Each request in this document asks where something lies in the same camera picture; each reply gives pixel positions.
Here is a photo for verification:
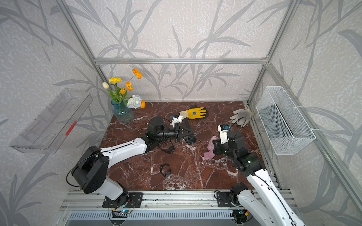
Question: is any white knit glove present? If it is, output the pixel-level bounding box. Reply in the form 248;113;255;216
230;109;254;128

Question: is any black watch curled strap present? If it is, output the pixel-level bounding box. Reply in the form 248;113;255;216
159;164;172;178

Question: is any left circuit board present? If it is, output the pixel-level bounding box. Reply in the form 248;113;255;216
111;210;133;218

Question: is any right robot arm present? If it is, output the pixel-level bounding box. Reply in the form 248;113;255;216
213;129;305;226

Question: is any blue glass vase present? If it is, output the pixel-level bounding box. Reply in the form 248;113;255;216
111;100;134;124

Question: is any clear plastic wall tray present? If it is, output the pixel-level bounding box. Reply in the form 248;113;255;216
9;88;93;154

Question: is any pink fluffy cloth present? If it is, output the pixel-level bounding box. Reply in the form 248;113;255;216
203;136;218;160

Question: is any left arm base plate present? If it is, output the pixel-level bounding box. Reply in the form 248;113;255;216
102;192;143;209

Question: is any artificial flower bouquet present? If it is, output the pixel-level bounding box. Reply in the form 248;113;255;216
102;69;146;109

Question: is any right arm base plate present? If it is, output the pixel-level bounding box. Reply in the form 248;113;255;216
213;190;240;208

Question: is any black watch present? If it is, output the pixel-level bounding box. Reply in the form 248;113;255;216
186;136;196;145
158;139;175;154

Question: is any circuit board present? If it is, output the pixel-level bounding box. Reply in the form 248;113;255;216
111;210;133;218
230;210;253;225

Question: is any right circuit board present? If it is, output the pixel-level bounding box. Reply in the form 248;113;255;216
230;210;253;225

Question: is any yellow black work glove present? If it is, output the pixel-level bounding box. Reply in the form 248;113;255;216
179;107;208;120

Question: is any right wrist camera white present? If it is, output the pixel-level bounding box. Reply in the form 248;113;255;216
217;124;230;145

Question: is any aluminium front rail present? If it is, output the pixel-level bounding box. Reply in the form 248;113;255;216
59;190;298;211

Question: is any white wire mesh basket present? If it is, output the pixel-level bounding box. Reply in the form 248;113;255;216
256;86;316;156

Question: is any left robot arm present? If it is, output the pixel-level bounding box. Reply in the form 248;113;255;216
69;117;195;202

